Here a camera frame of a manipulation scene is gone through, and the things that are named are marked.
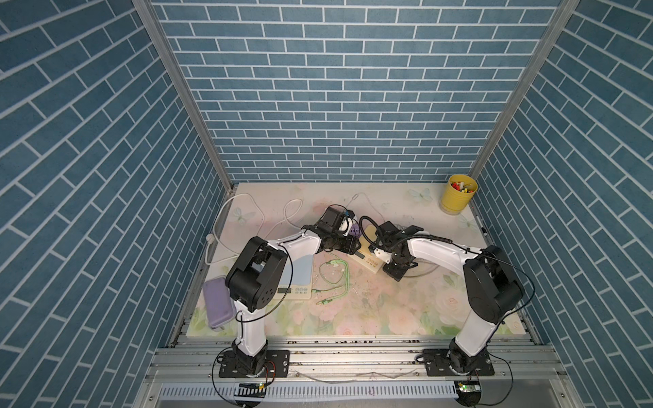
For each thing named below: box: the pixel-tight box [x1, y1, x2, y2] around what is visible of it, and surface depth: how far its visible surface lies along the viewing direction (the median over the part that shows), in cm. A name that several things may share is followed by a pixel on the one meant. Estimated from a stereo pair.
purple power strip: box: [348, 223, 362, 238], surface depth 86 cm
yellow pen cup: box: [440, 174, 479, 215], surface depth 107 cm
